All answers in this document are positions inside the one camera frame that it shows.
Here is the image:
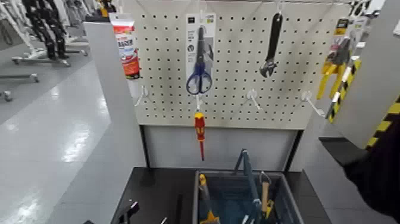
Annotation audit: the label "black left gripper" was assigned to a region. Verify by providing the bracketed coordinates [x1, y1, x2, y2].
[82, 201, 168, 224]

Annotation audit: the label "yellow pliers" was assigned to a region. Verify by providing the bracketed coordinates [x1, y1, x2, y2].
[316, 17, 368, 101]

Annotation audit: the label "grey plastic crate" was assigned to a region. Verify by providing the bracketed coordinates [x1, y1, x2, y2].
[192, 169, 305, 224]

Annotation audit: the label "white partition panel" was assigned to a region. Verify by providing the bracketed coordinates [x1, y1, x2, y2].
[46, 21, 148, 224]

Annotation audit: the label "red yellow screwdriver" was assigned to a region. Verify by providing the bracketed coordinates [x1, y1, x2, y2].
[194, 111, 206, 162]

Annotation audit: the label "blue bar clamp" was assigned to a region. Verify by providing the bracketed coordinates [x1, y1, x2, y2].
[232, 148, 263, 224]

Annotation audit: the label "yellow black small tool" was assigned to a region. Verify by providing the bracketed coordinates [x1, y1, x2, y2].
[265, 200, 276, 220]

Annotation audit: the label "white perforated pegboard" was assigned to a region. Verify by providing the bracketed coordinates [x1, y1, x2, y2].
[123, 0, 352, 130]

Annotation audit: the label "red white adhesive tube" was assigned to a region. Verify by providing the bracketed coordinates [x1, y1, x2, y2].
[108, 12, 141, 80]

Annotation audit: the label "blue scissors in package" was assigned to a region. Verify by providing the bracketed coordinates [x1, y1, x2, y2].
[185, 12, 217, 95]

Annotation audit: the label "black humanoid robot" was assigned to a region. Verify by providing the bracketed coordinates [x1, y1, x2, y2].
[21, 0, 68, 60]

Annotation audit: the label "black adjustable wrench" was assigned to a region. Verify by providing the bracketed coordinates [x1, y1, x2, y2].
[259, 12, 284, 78]

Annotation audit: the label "white humanoid robot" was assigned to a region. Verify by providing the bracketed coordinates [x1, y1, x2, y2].
[0, 0, 38, 60]

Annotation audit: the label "yellow black hazard tape strip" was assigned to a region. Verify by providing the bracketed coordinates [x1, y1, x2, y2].
[365, 97, 400, 150]
[324, 57, 363, 123]

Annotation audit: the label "yellow handled grey tool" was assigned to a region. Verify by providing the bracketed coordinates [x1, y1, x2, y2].
[198, 173, 220, 224]

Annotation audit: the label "white stand panel black frame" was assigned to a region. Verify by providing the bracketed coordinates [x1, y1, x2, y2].
[139, 124, 304, 172]

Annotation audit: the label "wooden handle hammer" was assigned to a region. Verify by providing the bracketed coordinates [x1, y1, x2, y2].
[259, 171, 273, 216]

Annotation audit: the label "grey wheeled base frame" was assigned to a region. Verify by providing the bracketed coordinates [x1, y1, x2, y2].
[0, 73, 40, 83]
[11, 48, 90, 67]

